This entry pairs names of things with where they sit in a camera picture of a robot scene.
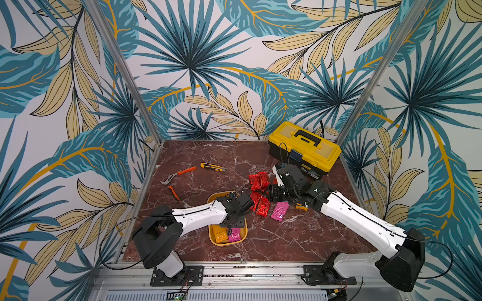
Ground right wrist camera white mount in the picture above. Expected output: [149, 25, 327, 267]
[272, 163, 286, 187]

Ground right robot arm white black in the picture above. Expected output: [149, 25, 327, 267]
[269, 164, 426, 292]

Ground yellow plastic storage box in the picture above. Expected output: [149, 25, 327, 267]
[208, 211, 248, 247]

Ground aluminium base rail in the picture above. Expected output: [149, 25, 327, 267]
[88, 262, 415, 300]

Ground orange handled pliers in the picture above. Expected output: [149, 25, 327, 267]
[161, 166, 197, 201]

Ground yellow black utility knife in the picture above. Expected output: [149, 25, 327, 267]
[200, 163, 226, 172]

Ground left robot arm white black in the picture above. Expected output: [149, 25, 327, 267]
[132, 192, 254, 279]

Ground pink tea bag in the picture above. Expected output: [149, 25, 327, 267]
[228, 228, 242, 243]
[271, 201, 289, 221]

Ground small orange tea bag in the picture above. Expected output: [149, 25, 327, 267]
[212, 224, 228, 244]

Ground orange yellow tea bag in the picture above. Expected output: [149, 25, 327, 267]
[296, 204, 308, 211]

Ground yellow black toolbox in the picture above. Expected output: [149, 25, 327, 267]
[268, 122, 341, 179]

